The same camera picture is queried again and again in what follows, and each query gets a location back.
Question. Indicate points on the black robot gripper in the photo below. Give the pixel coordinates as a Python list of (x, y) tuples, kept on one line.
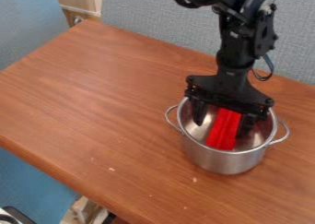
[(227, 90)]

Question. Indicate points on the red plastic block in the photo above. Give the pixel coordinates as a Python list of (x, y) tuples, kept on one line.
[(222, 136)]

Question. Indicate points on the stainless steel pot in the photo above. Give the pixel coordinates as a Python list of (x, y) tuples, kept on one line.
[(226, 162)]

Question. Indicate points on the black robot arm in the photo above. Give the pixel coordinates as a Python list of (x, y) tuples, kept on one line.
[(248, 37)]

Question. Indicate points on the black and white floor object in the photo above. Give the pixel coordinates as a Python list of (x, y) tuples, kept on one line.
[(13, 216)]

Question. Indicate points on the beige wooden shelf unit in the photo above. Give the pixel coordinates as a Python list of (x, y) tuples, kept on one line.
[(81, 9)]

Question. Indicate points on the wooden table leg frame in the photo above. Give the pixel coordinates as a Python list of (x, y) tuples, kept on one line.
[(84, 212)]

